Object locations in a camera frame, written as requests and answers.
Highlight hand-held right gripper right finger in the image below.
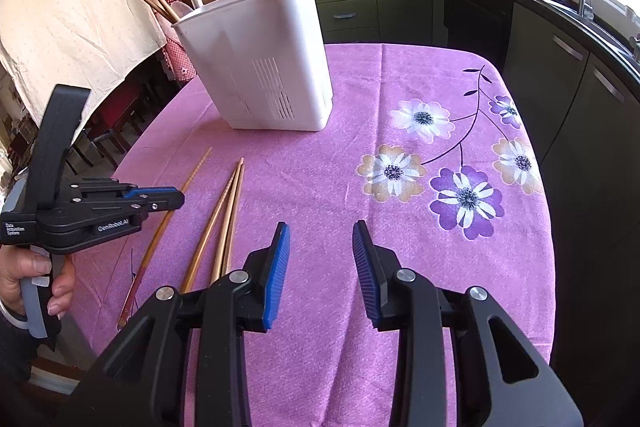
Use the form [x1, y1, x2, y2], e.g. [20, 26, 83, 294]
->
[351, 220, 586, 427]

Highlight white hanging cloth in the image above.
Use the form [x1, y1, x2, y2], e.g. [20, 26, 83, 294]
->
[0, 0, 168, 122]

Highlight light bamboo chopstick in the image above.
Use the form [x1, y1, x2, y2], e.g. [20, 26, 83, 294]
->
[211, 163, 246, 285]
[180, 158, 244, 294]

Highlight dark kitchen countertop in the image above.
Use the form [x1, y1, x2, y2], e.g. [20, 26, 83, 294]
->
[240, 0, 640, 72]

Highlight black built-in appliance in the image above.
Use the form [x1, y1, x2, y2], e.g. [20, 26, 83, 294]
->
[444, 0, 515, 68]

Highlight brown patterned-end chopstick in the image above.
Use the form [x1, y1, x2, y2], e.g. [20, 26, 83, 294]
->
[116, 147, 214, 332]

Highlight person's left hand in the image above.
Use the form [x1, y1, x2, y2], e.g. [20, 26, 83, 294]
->
[0, 247, 77, 320]

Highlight pink floral tablecloth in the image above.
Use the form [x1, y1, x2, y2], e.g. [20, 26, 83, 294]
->
[70, 43, 553, 427]

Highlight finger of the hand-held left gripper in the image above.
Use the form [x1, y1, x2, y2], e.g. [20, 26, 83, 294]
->
[54, 199, 177, 231]
[72, 178, 186, 208]

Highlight steel kitchen sink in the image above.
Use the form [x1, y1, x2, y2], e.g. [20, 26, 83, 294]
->
[575, 9, 640, 58]

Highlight white plastic utensil holder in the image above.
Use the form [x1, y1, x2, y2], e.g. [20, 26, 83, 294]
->
[171, 0, 335, 132]

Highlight dark wooden chairs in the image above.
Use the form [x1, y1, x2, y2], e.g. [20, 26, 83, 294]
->
[65, 67, 168, 172]

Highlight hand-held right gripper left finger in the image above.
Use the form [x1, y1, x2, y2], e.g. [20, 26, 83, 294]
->
[65, 222, 292, 427]

